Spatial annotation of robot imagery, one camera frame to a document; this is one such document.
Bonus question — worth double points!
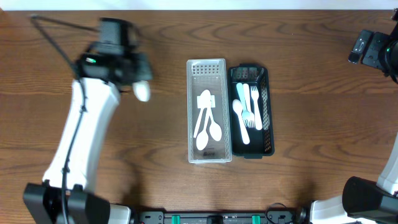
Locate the white plastic spoon crossed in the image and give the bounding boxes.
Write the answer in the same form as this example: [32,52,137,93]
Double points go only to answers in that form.
[132,80,150,102]

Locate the white plastic spoon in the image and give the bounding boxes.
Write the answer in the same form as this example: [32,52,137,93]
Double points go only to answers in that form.
[196,107,210,151]
[193,90,211,138]
[208,108,222,141]

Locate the pink-white plastic spoon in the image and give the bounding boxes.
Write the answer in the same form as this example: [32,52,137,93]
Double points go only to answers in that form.
[232,100,250,145]

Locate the white plastic fork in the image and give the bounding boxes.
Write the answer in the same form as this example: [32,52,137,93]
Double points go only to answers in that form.
[250,85,262,130]

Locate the pale blue plastic fork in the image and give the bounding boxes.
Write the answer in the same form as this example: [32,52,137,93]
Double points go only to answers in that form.
[236,83,252,128]

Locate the pink plastic fork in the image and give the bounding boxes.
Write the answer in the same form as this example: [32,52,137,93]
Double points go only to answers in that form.
[243,83,254,128]

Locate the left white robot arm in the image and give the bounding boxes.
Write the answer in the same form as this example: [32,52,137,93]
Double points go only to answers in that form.
[23,53,153,223]

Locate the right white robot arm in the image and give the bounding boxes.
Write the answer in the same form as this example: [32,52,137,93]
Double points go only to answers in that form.
[308,27,397,224]

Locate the clear plastic basket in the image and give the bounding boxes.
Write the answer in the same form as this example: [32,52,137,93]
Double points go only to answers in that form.
[187,58,232,164]

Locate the dark green plastic basket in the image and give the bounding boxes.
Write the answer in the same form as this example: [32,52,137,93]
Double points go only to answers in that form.
[228,63,275,159]

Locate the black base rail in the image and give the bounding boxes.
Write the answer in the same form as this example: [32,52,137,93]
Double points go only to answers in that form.
[132,209,310,224]

